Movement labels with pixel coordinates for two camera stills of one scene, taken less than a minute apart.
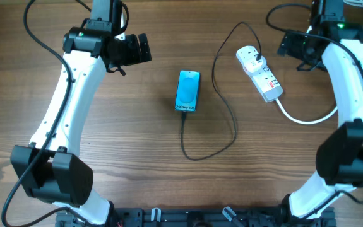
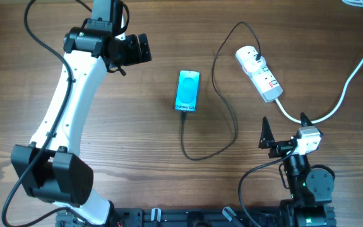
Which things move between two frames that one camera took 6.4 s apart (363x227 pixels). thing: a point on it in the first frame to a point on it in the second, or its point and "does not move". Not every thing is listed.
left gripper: x=134 y=57 does not move
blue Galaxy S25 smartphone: x=187 y=91 does not move
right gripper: x=293 y=48 to x=267 y=141
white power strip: x=267 y=85 does not move
